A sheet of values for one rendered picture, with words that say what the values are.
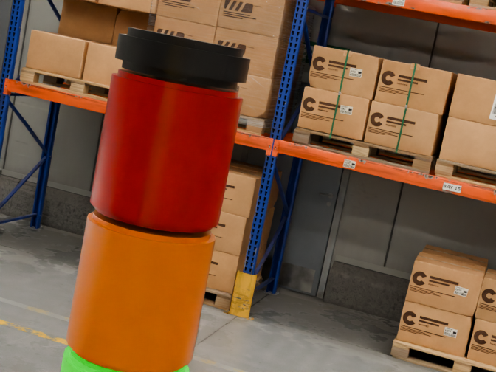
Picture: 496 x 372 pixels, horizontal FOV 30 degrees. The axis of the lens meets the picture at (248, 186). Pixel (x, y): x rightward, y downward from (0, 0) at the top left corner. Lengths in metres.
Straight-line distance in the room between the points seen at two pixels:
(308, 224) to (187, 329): 9.03
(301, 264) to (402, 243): 1.04
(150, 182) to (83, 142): 9.94
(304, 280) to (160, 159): 9.16
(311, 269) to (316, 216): 0.55
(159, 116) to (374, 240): 9.02
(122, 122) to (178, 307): 0.07
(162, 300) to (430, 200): 8.88
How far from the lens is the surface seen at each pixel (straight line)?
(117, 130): 0.34
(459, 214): 9.19
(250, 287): 8.19
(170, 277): 0.34
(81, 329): 0.35
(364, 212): 9.31
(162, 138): 0.33
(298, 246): 9.44
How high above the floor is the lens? 2.34
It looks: 8 degrees down
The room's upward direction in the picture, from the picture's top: 11 degrees clockwise
